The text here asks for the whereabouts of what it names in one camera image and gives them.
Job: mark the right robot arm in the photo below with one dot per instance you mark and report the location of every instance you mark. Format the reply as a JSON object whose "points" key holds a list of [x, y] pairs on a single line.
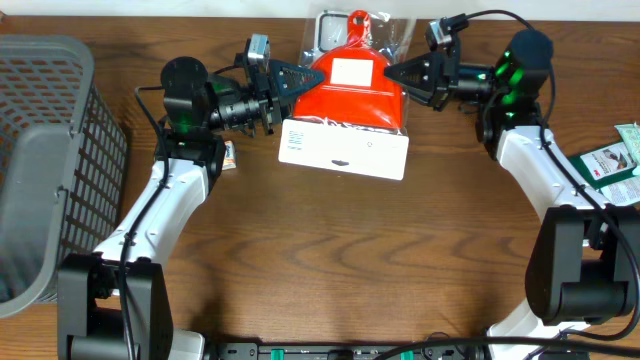
{"points": [[584, 267]]}

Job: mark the white barcode scanner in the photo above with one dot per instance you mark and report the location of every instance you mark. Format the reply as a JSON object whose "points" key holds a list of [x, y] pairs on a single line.
{"points": [[331, 31]]}

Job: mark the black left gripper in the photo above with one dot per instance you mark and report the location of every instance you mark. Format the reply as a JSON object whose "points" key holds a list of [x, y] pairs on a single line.
{"points": [[267, 95]]}

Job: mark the red dustpan brush package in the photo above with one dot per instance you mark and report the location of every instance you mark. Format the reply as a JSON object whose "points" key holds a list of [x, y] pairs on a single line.
{"points": [[354, 121]]}

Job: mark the grey plastic mesh basket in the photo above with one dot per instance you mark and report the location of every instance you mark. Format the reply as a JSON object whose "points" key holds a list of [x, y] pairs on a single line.
{"points": [[63, 163]]}

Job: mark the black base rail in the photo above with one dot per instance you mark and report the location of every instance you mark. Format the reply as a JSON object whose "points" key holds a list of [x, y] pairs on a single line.
{"points": [[253, 351]]}

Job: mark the pale green wipes packet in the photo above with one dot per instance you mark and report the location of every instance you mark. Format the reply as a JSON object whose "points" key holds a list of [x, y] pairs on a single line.
{"points": [[630, 135]]}

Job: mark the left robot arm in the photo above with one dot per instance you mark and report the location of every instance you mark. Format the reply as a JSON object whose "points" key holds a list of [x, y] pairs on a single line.
{"points": [[113, 302]]}

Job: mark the orange snack box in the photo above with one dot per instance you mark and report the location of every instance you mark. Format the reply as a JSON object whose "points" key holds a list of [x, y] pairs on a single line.
{"points": [[230, 158]]}

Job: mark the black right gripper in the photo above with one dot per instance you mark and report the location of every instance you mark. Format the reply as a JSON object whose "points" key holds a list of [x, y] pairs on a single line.
{"points": [[446, 79]]}

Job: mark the green grip gloves package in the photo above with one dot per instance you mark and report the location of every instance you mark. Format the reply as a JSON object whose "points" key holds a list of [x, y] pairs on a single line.
{"points": [[609, 170]]}

